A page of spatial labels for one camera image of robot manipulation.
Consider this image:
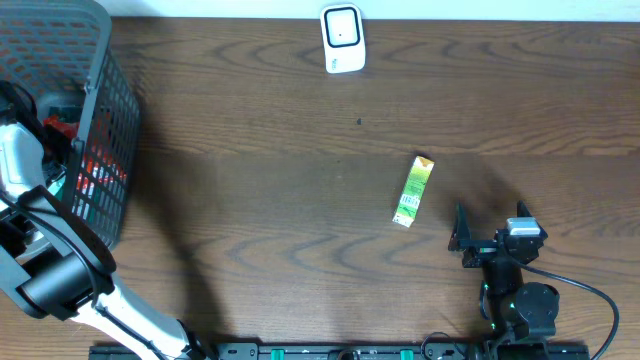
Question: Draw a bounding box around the green yellow juice carton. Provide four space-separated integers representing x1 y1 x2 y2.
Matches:
392 156 435 228

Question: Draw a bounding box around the white barcode scanner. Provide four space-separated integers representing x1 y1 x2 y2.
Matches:
320 4 366 74

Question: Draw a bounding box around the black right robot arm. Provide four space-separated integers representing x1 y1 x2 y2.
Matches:
448 201 559 359

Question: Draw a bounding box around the grey plastic mesh basket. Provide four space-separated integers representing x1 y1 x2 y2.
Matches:
1 1 141 248

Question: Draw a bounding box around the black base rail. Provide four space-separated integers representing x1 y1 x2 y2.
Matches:
88 341 592 360

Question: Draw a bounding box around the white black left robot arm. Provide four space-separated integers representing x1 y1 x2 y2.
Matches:
1 81 217 359

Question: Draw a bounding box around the red snack stick packet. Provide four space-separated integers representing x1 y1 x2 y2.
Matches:
43 115 80 147

